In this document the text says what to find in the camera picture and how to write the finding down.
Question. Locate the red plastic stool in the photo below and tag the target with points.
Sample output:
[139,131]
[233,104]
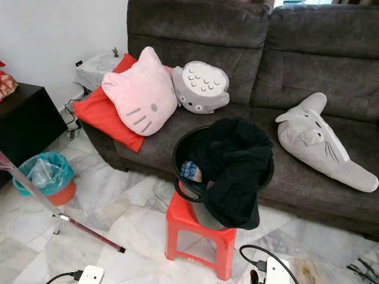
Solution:
[183,222]

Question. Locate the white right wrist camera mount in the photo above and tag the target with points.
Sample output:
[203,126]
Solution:
[277,271]

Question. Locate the red cushion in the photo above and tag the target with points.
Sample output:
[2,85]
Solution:
[98,115]

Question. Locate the black plastic bucket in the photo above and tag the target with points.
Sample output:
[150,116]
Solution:
[198,214]

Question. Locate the round grey totoro pillow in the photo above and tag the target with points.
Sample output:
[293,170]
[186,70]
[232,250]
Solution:
[201,89]

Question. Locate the pink cat face pillow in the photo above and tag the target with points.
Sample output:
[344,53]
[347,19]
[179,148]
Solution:
[139,94]

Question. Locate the orange bin with teal bag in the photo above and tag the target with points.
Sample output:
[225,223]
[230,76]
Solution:
[65,192]

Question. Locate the long grey plush toy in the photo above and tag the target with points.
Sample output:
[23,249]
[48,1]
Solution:
[320,142]

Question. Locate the black TV console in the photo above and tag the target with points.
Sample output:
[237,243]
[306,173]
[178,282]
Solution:
[29,124]

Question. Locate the red and gold figurine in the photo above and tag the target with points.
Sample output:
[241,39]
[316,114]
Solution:
[7,86]

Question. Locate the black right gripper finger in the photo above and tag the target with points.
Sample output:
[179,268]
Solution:
[255,278]

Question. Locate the blue and white cloth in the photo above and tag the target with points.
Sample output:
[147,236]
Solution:
[190,170]

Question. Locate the side table with lace cloth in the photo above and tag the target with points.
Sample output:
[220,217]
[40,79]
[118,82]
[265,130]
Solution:
[95,70]

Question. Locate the black knit garment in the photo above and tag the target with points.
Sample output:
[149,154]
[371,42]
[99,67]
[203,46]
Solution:
[237,168]

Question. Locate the small dark figurine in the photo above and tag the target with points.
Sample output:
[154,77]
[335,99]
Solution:
[115,52]

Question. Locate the dark grey sofa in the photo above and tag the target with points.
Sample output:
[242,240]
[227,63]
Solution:
[302,65]

